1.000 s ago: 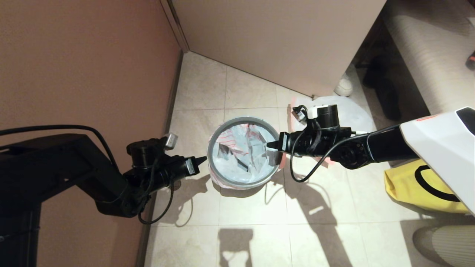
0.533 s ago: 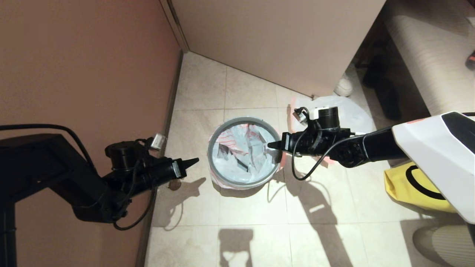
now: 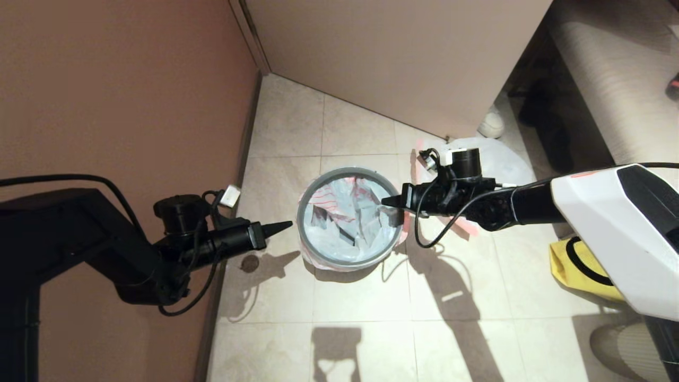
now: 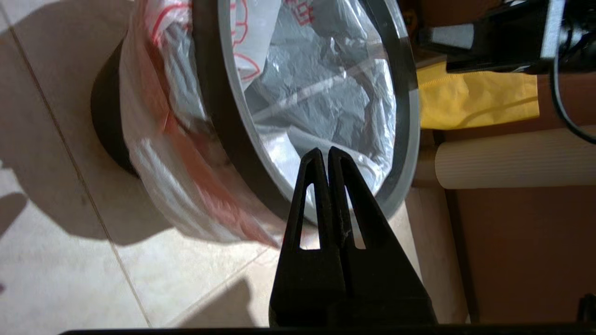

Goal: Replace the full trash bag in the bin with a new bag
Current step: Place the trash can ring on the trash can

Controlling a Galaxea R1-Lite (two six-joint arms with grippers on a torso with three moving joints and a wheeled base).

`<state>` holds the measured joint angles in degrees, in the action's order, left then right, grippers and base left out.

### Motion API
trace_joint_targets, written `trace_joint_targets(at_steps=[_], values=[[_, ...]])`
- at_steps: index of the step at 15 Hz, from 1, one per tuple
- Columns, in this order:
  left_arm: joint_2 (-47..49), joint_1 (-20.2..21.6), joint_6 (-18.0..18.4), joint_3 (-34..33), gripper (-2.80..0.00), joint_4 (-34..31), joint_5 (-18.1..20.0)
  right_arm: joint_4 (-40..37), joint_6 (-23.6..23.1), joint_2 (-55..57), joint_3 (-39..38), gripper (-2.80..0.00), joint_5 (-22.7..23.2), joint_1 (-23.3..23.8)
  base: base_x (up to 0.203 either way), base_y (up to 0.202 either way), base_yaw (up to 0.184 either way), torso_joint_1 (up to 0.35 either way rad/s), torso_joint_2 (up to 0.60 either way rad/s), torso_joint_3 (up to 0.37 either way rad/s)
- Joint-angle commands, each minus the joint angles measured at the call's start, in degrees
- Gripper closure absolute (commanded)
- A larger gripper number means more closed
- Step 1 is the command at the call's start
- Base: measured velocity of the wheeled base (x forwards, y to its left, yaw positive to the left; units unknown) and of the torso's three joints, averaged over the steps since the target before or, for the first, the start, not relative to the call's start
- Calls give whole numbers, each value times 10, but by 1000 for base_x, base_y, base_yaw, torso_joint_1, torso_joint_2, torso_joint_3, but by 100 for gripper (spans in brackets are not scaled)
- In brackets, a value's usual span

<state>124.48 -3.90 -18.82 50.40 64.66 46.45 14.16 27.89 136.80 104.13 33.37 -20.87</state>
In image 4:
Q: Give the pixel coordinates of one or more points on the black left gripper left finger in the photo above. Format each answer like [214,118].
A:
[307,279]

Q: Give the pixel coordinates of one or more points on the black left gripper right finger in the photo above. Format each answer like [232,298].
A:
[386,279]

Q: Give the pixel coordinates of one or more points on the yellow fabric bag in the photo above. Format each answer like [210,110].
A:
[475,97]

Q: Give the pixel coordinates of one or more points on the white red-printed plastic bag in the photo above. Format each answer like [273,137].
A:
[153,163]

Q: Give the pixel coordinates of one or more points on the ribbed cream vase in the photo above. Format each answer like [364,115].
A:
[512,158]

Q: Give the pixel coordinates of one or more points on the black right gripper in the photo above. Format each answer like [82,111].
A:
[572,32]

